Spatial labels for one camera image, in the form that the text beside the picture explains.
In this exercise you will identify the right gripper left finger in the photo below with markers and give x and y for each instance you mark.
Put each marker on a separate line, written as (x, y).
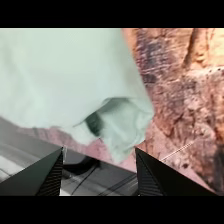
(40, 178)

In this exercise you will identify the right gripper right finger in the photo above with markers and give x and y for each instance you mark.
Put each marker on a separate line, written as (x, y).
(163, 181)

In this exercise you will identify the pale green shirt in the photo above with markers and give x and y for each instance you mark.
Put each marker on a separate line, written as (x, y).
(63, 76)

